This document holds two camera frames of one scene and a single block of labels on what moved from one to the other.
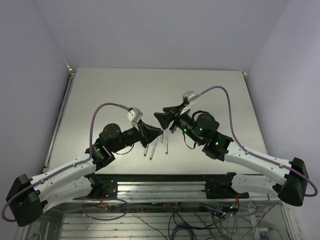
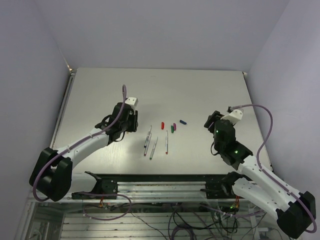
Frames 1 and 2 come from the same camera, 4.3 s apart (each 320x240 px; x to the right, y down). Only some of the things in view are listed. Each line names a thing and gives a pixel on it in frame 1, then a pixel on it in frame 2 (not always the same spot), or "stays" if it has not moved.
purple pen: x=146 y=150 stays
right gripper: x=165 y=118 → x=212 y=119
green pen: x=153 y=149 stays
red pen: x=166 y=142 stays
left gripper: x=146 y=133 → x=134 y=117
